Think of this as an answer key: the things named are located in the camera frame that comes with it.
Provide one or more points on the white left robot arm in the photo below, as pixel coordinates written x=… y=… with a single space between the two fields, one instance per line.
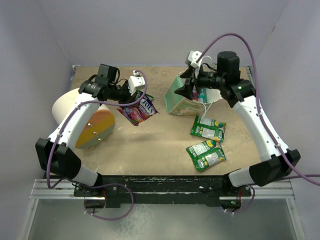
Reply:
x=56 y=152

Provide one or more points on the green paper gift bag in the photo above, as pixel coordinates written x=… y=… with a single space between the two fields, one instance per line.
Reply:
x=179 y=105

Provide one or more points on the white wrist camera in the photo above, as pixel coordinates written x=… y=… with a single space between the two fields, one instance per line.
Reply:
x=192 y=57
x=135 y=82

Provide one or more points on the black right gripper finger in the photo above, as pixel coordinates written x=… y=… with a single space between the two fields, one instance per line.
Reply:
x=187 y=89
x=189 y=73

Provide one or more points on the purple Fox's bag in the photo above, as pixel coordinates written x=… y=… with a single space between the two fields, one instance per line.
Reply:
x=139 y=112

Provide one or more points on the teal snack packet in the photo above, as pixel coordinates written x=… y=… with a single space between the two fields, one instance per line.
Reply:
x=202 y=96

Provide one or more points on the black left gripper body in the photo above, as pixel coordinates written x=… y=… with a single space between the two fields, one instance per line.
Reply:
x=122 y=95

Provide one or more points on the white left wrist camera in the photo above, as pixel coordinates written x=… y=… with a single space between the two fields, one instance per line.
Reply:
x=135 y=82

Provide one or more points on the white orange toy drawer box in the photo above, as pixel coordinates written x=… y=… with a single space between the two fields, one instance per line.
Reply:
x=99 y=126

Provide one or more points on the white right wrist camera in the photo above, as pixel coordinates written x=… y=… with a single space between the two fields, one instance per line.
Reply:
x=192 y=57

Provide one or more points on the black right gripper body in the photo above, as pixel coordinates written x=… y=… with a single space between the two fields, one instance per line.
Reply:
x=209 y=80

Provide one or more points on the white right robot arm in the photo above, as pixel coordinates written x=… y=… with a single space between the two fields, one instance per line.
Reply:
x=275 y=155

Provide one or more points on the green snack packet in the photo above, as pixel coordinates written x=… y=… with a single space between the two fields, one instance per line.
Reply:
x=151 y=98
x=206 y=154
x=208 y=128

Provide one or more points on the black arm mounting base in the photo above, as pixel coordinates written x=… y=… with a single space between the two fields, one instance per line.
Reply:
x=208 y=190

